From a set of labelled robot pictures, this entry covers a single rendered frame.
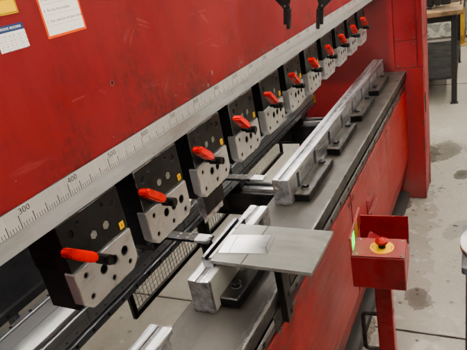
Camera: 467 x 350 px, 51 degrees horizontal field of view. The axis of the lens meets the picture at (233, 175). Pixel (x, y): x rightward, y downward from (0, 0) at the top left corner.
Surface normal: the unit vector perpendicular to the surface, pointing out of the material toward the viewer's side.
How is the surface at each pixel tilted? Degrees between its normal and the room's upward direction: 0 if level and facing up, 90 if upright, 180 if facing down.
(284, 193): 90
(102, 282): 90
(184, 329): 0
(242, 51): 90
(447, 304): 0
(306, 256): 0
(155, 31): 90
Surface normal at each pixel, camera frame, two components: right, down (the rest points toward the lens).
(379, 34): -0.43, 0.43
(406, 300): -0.18, -0.90
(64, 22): 0.88, 0.03
